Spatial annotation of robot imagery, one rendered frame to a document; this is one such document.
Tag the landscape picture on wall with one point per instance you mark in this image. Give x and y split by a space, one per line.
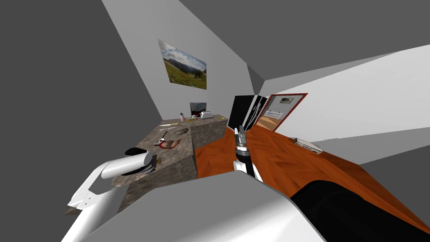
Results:
183 65

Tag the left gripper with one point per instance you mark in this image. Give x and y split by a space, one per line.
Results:
151 164

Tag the grey brown flat bread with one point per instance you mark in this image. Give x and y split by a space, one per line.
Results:
180 132

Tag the red brown plate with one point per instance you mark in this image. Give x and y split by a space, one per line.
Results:
169 144

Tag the grey framed screen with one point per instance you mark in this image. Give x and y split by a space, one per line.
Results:
198 108

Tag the white flat floor box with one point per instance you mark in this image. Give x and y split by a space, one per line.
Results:
307 145

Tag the white knife yellow tip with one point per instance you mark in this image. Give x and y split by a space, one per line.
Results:
168 124

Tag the red framed doorway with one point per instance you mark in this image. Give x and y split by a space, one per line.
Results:
280 109

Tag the yellow flat sponge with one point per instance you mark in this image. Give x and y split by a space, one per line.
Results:
191 119

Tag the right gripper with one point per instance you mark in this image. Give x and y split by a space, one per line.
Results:
241 138

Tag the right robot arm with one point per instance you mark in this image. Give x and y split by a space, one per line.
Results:
352 215

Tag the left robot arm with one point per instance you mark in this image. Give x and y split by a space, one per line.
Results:
117 166

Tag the pink bottle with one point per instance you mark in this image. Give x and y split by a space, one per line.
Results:
182 117

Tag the white toaster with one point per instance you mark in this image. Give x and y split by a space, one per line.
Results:
207 115

